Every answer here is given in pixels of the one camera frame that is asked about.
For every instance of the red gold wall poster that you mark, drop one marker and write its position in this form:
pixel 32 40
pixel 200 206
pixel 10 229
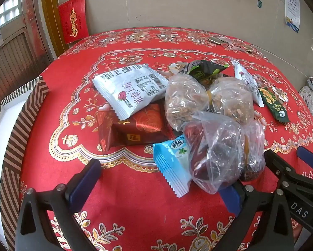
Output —
pixel 74 21

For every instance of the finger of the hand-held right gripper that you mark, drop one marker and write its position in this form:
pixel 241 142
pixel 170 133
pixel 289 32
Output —
pixel 279 164
pixel 309 158

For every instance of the clear bag of walnuts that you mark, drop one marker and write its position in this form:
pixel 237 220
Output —
pixel 185 102

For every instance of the clear bag of red dates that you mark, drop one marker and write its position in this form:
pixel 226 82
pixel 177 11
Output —
pixel 214 149

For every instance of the metal door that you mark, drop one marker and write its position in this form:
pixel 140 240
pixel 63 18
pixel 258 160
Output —
pixel 15 57

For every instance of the light blue snack packet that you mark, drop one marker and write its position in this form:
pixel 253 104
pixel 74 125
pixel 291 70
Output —
pixel 172 164

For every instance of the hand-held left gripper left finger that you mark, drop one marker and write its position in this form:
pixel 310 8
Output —
pixel 84 180

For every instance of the dark green snack packet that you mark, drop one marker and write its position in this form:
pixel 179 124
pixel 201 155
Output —
pixel 274 104

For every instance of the red floral tablecloth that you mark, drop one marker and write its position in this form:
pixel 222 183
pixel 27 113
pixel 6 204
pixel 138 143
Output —
pixel 146 214

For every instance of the dark red snack packet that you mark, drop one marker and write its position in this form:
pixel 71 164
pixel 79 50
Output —
pixel 138 128

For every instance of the white snack packet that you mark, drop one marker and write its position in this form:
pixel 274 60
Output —
pixel 130 89
pixel 246 79

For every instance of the wooden door frame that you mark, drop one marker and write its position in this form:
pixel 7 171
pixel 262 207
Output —
pixel 50 18

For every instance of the floral chair cushion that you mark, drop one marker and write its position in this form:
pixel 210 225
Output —
pixel 312 102

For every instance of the small green wall sticker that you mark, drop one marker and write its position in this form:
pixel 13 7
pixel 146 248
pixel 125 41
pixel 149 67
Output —
pixel 259 3

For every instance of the black green snack packet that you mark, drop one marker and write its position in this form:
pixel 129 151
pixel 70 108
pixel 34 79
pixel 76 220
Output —
pixel 201 70

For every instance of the wall calendar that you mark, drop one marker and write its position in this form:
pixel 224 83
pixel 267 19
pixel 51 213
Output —
pixel 292 5

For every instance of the striped cardboard box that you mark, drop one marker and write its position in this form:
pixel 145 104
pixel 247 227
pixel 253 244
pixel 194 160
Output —
pixel 28 109

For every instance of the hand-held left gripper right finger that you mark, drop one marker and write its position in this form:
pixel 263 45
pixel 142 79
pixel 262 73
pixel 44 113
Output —
pixel 232 198

